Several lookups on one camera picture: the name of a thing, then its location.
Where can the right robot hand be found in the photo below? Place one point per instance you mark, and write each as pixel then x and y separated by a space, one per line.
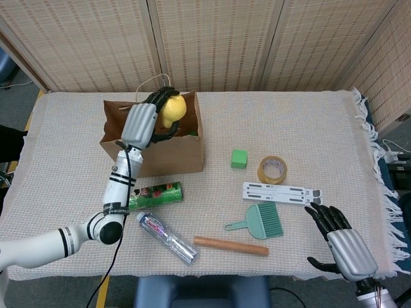
pixel 350 253

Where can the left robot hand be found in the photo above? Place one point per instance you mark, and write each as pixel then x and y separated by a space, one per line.
pixel 139 125

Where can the yellow toy pear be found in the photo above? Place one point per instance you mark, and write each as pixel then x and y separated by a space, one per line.
pixel 173 109

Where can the green chip canister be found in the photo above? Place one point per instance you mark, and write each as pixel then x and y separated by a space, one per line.
pixel 157 194

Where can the clear plastic water bottle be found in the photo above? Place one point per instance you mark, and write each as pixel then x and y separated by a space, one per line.
pixel 167 239

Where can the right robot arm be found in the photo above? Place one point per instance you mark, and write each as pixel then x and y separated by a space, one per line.
pixel 372 295

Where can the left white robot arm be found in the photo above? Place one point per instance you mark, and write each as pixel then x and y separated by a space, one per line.
pixel 118 189

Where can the brown paper bag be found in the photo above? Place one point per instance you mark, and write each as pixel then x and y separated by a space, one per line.
pixel 170 157

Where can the green hand brush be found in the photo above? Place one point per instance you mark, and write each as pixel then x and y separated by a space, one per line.
pixel 257 221

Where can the black box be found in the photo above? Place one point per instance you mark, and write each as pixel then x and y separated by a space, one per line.
pixel 399 176

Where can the white power adapter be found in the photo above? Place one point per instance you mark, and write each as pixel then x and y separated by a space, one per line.
pixel 391 157

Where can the yellowish packing tape roll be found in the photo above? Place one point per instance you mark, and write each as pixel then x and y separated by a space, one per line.
pixel 263 174

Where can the wooden rolling pin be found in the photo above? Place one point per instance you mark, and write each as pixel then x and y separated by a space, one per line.
pixel 231 246

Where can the bamboo folding screen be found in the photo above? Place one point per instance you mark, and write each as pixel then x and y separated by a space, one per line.
pixel 224 41

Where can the black cloth item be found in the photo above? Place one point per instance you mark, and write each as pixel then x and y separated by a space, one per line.
pixel 11 144

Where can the beige woven tablecloth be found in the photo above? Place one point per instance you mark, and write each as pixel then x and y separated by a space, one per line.
pixel 289 128

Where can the blue container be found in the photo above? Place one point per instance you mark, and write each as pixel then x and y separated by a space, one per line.
pixel 5 65

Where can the white plastic bracket plate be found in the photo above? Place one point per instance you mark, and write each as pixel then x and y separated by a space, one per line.
pixel 279 194

